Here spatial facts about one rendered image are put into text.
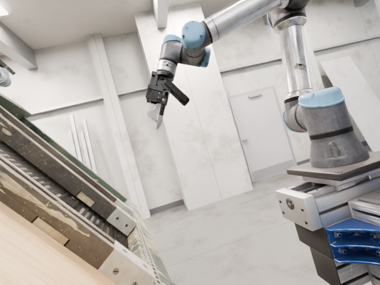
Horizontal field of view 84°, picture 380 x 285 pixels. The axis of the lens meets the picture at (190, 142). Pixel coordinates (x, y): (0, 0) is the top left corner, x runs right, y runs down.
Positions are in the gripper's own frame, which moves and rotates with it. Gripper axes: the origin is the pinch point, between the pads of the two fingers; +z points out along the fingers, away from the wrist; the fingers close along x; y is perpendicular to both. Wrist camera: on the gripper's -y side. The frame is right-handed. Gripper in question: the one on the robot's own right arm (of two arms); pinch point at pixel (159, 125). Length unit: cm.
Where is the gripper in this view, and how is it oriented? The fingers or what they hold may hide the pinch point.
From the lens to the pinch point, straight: 81.6
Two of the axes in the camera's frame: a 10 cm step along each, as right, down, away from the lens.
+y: -9.7, -2.1, -1.3
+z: -2.0, 9.7, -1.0
